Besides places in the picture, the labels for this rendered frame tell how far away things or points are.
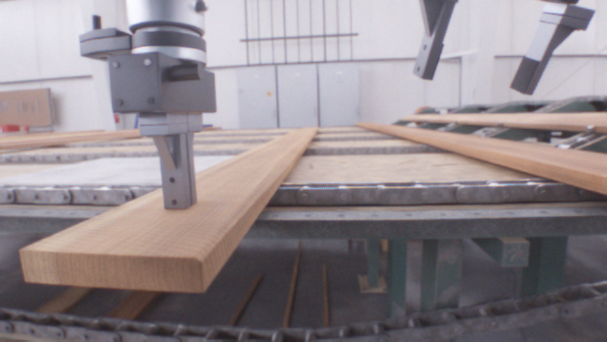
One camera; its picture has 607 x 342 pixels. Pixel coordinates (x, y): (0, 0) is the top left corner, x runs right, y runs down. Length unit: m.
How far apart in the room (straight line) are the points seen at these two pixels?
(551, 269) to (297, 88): 5.06
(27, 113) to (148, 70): 9.41
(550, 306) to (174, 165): 0.66
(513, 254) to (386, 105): 6.21
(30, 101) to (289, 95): 6.43
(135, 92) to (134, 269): 0.14
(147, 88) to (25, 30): 9.89
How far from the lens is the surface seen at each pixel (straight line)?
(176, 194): 0.34
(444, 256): 0.68
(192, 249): 0.24
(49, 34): 9.60
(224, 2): 7.39
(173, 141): 0.33
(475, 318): 0.67
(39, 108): 9.40
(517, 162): 0.74
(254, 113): 6.15
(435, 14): 0.36
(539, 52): 0.44
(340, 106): 5.97
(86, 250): 0.28
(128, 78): 0.30
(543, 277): 1.89
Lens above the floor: 0.97
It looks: 7 degrees down
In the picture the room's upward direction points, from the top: 2 degrees counter-clockwise
